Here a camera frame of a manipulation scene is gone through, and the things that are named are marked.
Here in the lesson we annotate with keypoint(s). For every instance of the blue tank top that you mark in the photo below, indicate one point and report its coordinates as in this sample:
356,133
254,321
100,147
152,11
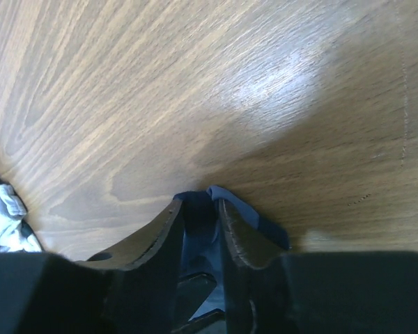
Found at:
201,242

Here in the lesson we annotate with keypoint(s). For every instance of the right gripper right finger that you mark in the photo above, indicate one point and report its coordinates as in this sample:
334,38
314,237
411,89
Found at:
269,290

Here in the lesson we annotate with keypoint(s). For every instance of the folded white tank top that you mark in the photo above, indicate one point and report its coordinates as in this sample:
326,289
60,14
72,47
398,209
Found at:
15,234

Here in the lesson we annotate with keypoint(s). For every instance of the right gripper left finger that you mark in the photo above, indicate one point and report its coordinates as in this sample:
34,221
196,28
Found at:
127,288

